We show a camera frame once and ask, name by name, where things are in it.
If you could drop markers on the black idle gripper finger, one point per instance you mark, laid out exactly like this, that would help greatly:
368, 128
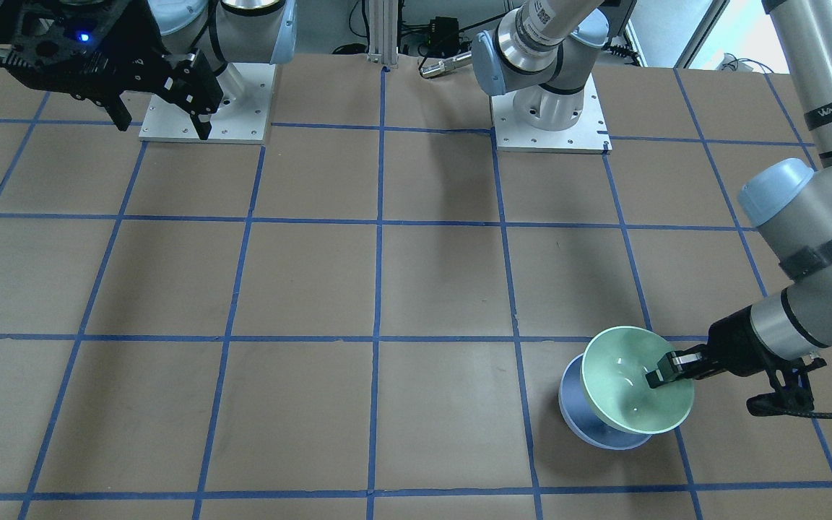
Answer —
115, 107
189, 82

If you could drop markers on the black gripper finger inside green bowl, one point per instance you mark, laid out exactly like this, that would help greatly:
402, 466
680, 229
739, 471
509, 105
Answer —
675, 366

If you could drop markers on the blue ceramic bowl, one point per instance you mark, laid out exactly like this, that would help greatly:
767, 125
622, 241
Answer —
579, 417

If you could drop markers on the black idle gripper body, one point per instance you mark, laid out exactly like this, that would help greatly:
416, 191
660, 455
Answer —
143, 45

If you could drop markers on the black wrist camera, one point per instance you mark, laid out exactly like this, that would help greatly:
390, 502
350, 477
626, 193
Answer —
792, 394

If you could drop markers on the aluminium frame post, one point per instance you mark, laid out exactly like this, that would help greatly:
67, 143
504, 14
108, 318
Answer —
382, 33

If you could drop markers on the silver robot arm near bowls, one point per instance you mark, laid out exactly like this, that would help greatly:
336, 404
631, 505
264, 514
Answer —
790, 204

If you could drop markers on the black gripper body near bowls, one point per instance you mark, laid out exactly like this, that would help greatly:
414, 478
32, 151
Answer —
732, 342

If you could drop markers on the green ceramic bowl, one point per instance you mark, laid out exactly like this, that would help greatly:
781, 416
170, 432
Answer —
614, 373

